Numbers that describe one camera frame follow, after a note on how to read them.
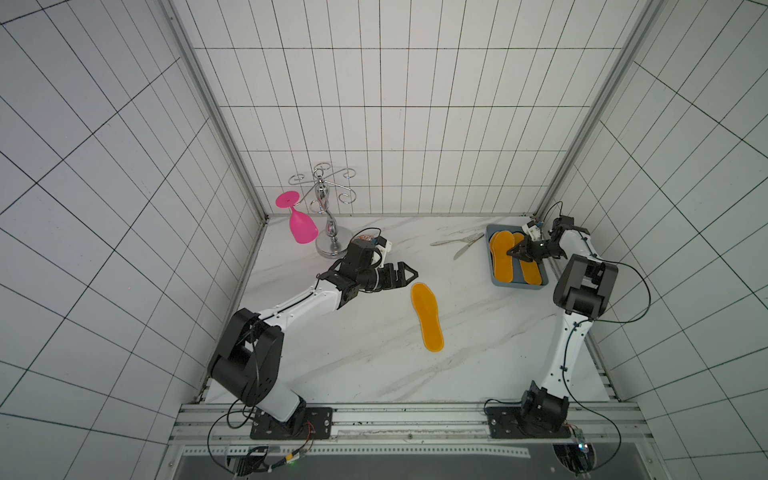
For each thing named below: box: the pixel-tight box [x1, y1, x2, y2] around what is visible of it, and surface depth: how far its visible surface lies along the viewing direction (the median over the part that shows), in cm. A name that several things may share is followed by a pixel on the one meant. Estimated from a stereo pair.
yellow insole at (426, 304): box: [411, 282, 445, 352], surface depth 94 cm
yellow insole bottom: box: [492, 231, 515, 283], surface depth 105 cm
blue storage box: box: [486, 224, 549, 290], surface depth 102 cm
